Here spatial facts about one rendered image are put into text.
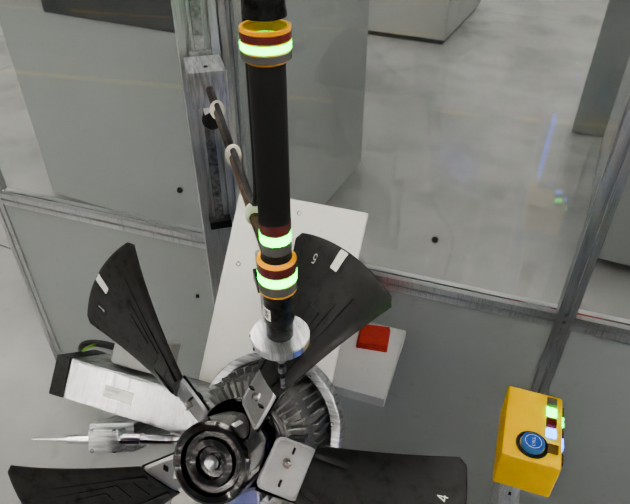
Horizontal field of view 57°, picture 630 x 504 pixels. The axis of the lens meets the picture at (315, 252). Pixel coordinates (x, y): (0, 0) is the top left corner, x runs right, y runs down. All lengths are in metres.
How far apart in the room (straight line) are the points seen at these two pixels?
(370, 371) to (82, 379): 0.67
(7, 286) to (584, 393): 2.74
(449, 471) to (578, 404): 0.85
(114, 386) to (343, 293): 0.50
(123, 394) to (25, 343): 1.92
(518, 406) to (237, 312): 0.56
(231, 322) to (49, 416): 1.62
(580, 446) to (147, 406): 1.22
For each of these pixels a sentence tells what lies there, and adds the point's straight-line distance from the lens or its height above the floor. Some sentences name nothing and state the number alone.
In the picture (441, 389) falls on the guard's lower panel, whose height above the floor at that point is 0.63.
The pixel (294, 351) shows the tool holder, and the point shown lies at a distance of 0.68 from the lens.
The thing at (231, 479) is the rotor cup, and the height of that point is 1.21.
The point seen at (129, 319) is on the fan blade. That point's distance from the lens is 0.97.
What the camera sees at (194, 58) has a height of 1.58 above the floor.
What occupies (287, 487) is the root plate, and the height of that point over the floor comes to 1.19.
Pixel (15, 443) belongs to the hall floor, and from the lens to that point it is 2.65.
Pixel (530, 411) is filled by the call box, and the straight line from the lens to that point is 1.19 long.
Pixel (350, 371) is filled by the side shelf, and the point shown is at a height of 0.86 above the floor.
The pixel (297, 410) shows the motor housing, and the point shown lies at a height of 1.16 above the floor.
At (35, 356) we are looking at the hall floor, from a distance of 2.94.
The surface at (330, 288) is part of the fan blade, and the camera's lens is 0.84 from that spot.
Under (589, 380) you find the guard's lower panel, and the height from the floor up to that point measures 0.80.
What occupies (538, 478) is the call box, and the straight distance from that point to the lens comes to 1.16.
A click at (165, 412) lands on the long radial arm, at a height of 1.11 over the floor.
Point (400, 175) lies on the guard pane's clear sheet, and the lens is 1.36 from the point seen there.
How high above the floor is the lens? 1.96
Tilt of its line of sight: 37 degrees down
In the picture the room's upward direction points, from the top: straight up
